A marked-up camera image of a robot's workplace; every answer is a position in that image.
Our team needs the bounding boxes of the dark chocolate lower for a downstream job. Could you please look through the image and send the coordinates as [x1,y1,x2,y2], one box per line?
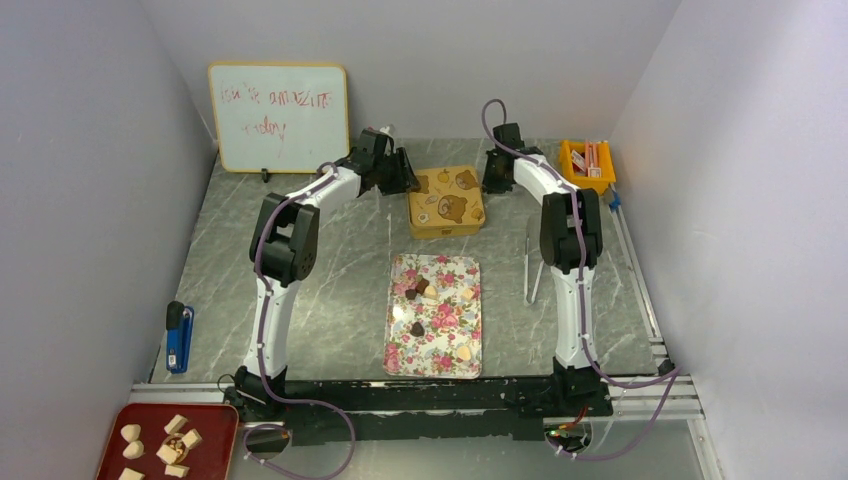
[410,322,426,338]

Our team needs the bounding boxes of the dark rectangular chocolate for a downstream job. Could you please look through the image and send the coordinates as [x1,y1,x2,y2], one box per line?
[415,278,430,295]

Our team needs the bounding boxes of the metal tongs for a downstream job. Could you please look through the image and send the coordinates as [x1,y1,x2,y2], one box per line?
[523,225,545,306]

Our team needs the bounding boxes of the blue black stapler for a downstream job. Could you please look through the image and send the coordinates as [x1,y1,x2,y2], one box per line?
[165,300,195,374]

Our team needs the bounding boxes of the whiteboard with red writing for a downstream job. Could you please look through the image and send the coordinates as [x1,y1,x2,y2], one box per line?
[207,62,350,174]

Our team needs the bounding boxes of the red tray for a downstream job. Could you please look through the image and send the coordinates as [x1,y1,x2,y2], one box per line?
[96,403,239,479]

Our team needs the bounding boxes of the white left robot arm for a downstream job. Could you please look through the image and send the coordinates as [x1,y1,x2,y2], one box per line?
[234,127,420,420]

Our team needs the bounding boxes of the floral rectangular tray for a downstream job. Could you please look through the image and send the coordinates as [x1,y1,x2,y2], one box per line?
[383,254,483,380]

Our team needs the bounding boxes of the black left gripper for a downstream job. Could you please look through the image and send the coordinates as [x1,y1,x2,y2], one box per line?
[375,148,422,197]

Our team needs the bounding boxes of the silver tin lid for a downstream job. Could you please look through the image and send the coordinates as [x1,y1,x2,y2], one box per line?
[408,165,486,223]

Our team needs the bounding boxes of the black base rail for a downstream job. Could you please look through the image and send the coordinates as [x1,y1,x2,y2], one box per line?
[221,371,613,446]

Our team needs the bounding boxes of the gold chocolate tin box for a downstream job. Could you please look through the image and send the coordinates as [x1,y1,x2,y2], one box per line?
[409,216,486,240]

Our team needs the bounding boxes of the orange parts bin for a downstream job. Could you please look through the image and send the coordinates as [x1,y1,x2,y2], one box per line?
[558,140,616,195]

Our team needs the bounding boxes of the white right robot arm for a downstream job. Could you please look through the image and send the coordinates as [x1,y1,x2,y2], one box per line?
[483,123,603,415]

